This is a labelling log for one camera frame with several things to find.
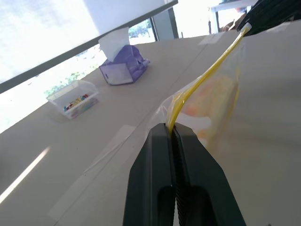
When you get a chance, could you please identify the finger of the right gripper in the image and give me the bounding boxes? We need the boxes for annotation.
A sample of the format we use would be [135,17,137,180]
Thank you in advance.
[249,13,301,37]
[236,0,301,32]

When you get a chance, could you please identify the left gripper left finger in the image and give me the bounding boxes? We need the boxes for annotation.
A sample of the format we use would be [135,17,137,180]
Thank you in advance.
[122,122,176,226]

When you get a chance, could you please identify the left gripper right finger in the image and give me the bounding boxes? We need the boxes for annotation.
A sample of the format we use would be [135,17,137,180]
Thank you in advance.
[172,123,247,226]

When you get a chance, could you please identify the clear yellow-zip plastic bag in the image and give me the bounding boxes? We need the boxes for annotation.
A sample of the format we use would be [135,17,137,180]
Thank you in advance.
[152,22,253,151]

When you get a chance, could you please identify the yellow pineapple bun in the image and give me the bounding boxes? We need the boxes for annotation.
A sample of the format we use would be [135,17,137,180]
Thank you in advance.
[181,74,238,145]

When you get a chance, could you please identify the clear box of colourful clips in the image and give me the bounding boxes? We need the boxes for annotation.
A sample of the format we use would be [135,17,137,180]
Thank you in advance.
[46,79,100,121]

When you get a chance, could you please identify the purple tissue box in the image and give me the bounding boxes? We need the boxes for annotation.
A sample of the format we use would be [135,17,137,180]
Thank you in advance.
[98,26,151,86]

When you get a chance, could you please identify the dark window frame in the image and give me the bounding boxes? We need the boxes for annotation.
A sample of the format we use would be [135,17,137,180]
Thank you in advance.
[0,0,179,94]

